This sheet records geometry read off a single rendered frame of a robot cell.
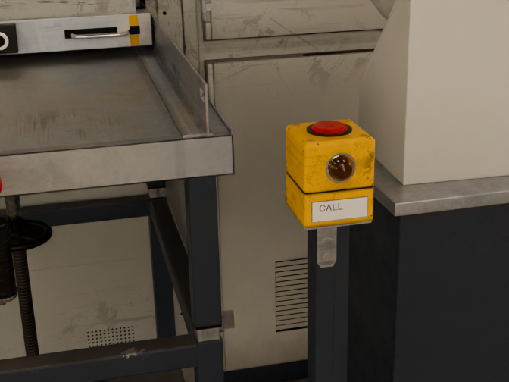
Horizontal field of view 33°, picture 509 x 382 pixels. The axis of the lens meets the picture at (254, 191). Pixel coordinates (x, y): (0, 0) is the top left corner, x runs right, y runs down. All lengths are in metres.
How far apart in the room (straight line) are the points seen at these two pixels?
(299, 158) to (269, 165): 0.94
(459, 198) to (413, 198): 0.06
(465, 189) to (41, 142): 0.57
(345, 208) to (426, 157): 0.30
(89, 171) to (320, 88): 0.84
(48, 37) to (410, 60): 0.71
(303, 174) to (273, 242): 1.03
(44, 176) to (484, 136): 0.60
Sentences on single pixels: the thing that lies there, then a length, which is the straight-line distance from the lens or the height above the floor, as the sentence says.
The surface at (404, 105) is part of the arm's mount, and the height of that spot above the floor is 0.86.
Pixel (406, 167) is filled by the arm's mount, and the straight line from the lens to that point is 1.21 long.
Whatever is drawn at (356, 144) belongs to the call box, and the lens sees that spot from 0.92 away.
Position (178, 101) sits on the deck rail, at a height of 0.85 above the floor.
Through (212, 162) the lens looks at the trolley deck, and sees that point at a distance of 1.13.
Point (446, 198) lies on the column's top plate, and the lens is 1.19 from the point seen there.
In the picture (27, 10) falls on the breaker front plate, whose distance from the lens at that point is 1.62.
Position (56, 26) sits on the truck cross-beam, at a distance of 1.61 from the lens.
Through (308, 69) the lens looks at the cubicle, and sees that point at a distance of 1.83.
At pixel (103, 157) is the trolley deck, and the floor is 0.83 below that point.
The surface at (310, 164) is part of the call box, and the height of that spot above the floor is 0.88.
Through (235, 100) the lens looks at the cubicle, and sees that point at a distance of 1.81.
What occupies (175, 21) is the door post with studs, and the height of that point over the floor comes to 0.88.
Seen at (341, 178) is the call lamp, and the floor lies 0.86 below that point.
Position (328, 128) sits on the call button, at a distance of 0.93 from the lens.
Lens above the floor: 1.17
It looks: 21 degrees down
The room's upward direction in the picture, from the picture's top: 1 degrees counter-clockwise
